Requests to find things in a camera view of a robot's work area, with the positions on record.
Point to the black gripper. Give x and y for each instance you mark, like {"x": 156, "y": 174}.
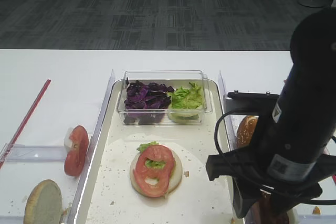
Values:
{"x": 249, "y": 181}

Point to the left red rail strip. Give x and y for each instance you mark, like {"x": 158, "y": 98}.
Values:
{"x": 26, "y": 119}

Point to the left clear divider rail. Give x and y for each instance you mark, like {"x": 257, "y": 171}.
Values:
{"x": 86, "y": 183}

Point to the purple cabbage leaves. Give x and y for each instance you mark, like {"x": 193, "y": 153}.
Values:
{"x": 147, "y": 96}

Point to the white metal tray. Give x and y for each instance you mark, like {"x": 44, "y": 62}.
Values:
{"x": 195, "y": 200}

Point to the upright bun bottom half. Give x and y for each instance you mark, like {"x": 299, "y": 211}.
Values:
{"x": 44, "y": 204}

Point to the tomato slices on bun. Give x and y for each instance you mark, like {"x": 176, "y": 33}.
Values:
{"x": 154, "y": 182}

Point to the stanchion base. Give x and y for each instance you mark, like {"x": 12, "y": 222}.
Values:
{"x": 312, "y": 3}

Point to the sesame bun top front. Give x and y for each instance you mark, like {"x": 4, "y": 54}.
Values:
{"x": 245, "y": 130}

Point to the stack of meat slices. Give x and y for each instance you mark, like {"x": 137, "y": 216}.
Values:
{"x": 262, "y": 213}

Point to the upright tomato slices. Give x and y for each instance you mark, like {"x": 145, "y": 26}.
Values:
{"x": 76, "y": 144}

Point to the clear divider rail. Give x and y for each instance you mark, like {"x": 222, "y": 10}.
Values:
{"x": 86, "y": 183}
{"x": 227, "y": 106}

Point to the clear plastic container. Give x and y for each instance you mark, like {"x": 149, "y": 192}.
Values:
{"x": 174, "y": 78}

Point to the green lettuce in container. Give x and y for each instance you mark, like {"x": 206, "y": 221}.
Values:
{"x": 190, "y": 98}

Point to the lettuce leaf on bun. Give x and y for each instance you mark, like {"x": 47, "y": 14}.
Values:
{"x": 144, "y": 146}

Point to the white meat pusher block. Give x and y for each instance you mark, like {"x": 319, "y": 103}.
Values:
{"x": 293, "y": 216}

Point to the clear tomato track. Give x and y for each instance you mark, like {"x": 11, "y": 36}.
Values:
{"x": 32, "y": 153}

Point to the bottom bun on tray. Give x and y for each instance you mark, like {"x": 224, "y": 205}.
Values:
{"x": 175, "y": 176}

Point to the right clear divider rail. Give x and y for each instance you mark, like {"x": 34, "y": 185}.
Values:
{"x": 227, "y": 106}

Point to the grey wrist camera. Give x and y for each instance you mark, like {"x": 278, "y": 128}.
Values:
{"x": 252, "y": 103}

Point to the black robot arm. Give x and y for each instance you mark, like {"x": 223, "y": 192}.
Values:
{"x": 285, "y": 156}

